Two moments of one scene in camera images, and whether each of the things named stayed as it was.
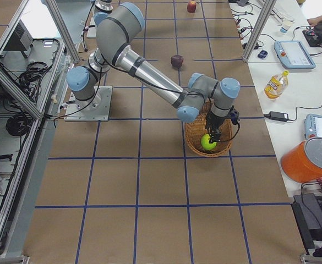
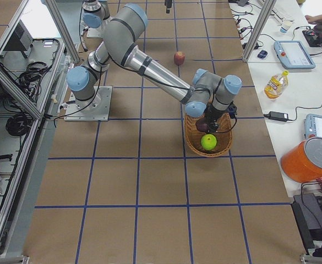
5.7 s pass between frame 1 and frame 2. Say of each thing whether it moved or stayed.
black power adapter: stayed
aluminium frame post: stayed
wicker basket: stayed
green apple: stayed
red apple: moved
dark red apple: moved
